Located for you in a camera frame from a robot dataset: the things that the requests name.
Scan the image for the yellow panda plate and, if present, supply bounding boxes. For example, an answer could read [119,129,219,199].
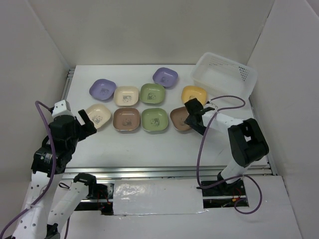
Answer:
[181,86,207,105]

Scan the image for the brown panda plate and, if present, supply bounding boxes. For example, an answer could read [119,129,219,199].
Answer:
[170,107,191,131]
[113,108,140,131]

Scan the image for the green panda plate front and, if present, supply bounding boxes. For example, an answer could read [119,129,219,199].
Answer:
[141,108,168,132]

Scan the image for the green panda plate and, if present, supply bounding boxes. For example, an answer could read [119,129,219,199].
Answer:
[141,108,168,132]
[140,83,165,105]

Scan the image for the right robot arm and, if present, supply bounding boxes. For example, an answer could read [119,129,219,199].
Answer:
[184,96,269,195]

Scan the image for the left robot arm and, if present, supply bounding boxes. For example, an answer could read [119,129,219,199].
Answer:
[11,110,109,239]

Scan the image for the white plastic bin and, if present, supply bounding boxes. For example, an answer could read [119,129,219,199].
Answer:
[191,52,258,101]

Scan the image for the cream panda plate front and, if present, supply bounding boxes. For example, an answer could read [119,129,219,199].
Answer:
[85,104,112,129]

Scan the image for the cream panda plate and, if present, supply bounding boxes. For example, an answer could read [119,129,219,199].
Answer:
[85,104,112,129]
[114,86,139,107]

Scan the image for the purple panda plate left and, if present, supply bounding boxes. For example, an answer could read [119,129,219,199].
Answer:
[89,79,117,101]

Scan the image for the purple panda plate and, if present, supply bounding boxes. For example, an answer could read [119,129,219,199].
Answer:
[153,67,178,88]
[89,79,117,101]

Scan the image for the purple panda plate right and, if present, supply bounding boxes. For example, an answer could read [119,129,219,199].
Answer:
[153,67,178,88]

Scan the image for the green panda plate rear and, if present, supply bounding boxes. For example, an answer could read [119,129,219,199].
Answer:
[140,83,165,105]

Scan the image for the cream panda plate rear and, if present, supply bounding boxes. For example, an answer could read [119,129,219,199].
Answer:
[114,86,139,107]

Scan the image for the white foil cover sheet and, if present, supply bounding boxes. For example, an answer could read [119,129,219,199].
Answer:
[113,179,204,216]

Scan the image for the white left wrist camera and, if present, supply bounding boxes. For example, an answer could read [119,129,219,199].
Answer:
[52,100,73,118]

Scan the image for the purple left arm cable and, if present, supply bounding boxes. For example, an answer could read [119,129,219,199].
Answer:
[0,101,70,239]

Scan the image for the aluminium table edge rail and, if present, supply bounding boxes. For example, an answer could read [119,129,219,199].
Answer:
[62,166,272,180]

